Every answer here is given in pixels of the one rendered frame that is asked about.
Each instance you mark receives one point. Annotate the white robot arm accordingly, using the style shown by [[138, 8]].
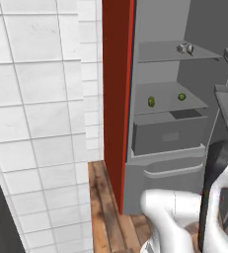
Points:
[[174, 210]]

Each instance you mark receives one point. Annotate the grey fridge crisper drawer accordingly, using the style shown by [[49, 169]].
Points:
[[168, 136]]

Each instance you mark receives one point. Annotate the red cabinet side panel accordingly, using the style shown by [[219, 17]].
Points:
[[114, 99]]

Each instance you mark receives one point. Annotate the green avocado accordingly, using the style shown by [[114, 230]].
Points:
[[181, 97]]

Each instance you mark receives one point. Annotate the grey fridge shelf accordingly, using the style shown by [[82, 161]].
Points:
[[166, 95], [158, 52]]

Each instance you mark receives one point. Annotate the black appliance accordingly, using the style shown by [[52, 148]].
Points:
[[0, 214]]

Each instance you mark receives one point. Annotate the grey freezer drawer front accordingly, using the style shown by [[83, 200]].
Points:
[[165, 191]]

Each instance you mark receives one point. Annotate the grey open fridge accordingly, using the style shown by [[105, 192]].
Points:
[[158, 26]]

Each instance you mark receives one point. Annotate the green cucumber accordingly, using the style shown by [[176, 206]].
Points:
[[151, 101]]

